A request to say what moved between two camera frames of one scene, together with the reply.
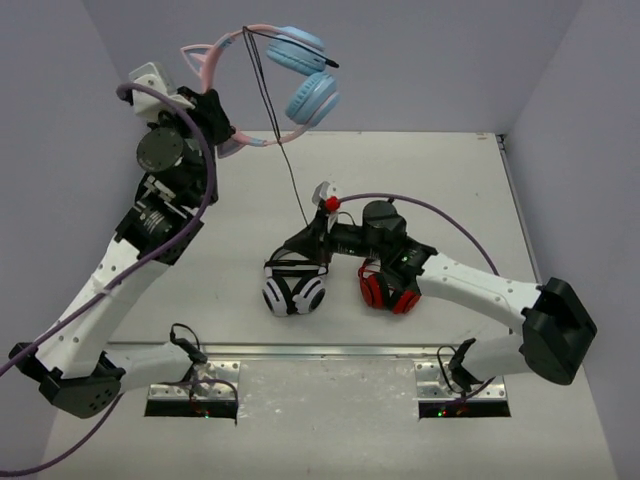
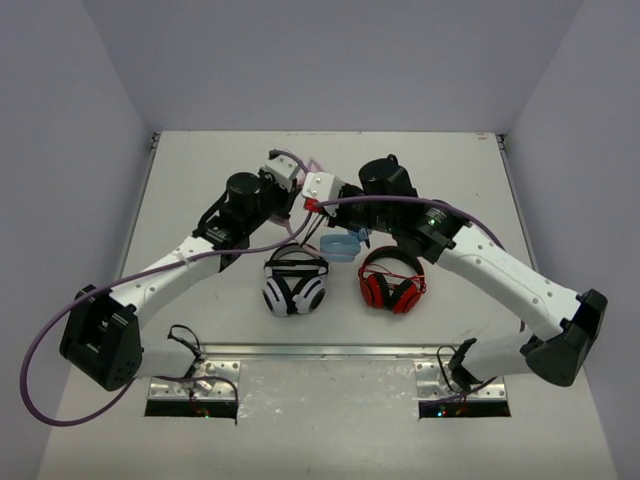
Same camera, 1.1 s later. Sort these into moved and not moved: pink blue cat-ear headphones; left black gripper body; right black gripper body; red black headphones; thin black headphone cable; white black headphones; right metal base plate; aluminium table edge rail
Moved: right black gripper body; thin black headphone cable; left black gripper body; pink blue cat-ear headphones
Not moved: white black headphones; red black headphones; right metal base plate; aluminium table edge rail
